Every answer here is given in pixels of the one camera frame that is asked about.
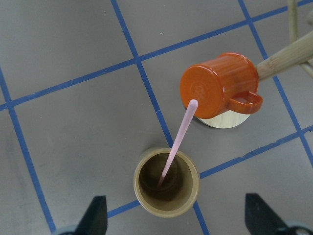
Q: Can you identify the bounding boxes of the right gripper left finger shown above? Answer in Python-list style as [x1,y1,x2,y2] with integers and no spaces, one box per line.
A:
[74,196,108,235]

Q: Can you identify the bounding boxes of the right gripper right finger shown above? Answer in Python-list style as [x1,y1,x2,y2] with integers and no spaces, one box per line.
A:
[245,193,289,235]

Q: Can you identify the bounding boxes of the pink chopstick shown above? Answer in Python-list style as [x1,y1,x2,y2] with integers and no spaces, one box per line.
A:
[157,99,198,188]

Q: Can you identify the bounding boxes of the bamboo cylinder holder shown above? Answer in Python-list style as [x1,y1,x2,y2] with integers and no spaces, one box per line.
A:
[133,147,200,218]

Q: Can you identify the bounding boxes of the orange mug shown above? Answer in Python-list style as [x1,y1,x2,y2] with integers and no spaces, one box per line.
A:
[179,52,263,119]

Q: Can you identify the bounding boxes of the wooden mug tree stand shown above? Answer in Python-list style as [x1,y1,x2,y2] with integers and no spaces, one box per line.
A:
[200,0,313,129]

